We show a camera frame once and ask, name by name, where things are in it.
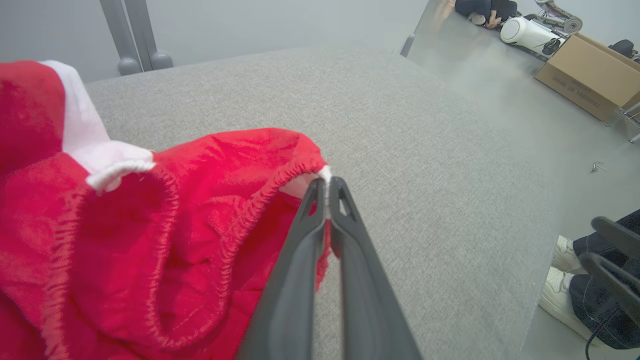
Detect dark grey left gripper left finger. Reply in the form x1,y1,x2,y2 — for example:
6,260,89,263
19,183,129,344
235,178,327,360

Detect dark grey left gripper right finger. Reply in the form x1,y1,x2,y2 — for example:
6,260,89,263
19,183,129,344
327,176,424,360

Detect red white basketball jersey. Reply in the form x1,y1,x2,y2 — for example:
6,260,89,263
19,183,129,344
0,60,333,360

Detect white sneaker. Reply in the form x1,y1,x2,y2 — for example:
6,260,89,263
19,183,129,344
538,266,601,342
551,234,589,275

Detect person legs in dark jeans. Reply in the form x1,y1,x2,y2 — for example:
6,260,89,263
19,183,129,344
569,209,640,351

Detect black chair base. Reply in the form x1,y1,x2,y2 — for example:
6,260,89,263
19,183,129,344
580,216,640,327

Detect white rounded machine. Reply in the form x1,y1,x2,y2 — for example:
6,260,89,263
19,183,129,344
500,15,564,54

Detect brown cardboard box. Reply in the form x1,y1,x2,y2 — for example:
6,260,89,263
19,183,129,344
534,32,640,123

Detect seated person in dark clothes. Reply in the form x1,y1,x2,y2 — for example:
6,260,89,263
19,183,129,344
440,0,519,30

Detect grey metal post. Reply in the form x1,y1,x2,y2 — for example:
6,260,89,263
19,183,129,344
123,0,174,71
99,0,142,76

